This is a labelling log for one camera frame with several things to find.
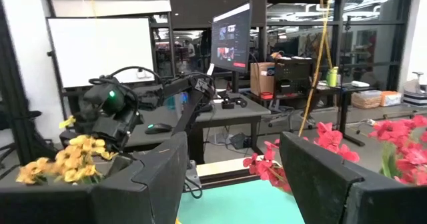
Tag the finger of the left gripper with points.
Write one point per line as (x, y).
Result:
(118, 164)

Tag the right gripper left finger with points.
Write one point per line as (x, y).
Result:
(100, 204)

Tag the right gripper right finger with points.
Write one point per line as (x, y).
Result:
(350, 200)

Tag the yellow artificial flower spray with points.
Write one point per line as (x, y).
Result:
(33, 169)
(73, 165)
(86, 143)

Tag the red artificial flower bunch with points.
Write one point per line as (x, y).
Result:
(390, 130)
(267, 169)

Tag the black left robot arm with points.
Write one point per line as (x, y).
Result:
(190, 84)

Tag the grey desk with mouse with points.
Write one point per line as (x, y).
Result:
(153, 140)

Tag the yellow tape tag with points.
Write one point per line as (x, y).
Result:
(67, 122)

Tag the black computer mouse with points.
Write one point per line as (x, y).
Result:
(158, 128)

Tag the white whiteboard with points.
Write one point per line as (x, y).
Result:
(100, 50)

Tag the black tripod stand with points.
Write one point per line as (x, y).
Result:
(343, 100)

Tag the person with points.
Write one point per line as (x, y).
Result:
(191, 54)

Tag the orange box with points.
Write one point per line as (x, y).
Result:
(392, 99)

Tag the teal table mat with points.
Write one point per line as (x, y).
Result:
(240, 204)

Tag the small white device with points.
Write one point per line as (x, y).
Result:
(360, 84)

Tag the black screw clamp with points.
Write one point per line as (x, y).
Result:
(227, 104)
(241, 102)

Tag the green drink bottle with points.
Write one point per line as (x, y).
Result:
(332, 79)

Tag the black power strip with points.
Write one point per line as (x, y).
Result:
(240, 140)

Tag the white appliance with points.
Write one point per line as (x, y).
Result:
(415, 90)

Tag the long wooden stick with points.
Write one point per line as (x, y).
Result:
(317, 74)

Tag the black equipment crate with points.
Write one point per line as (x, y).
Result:
(293, 77)

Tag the brown cardboard box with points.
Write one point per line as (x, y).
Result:
(260, 80)

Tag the black computer monitor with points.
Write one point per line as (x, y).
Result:
(230, 37)

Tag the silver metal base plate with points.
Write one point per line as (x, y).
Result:
(193, 175)

